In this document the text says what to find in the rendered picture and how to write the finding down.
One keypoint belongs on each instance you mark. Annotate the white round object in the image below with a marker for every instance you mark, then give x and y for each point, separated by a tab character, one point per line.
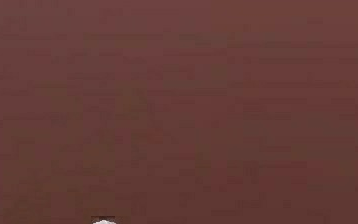
103	221

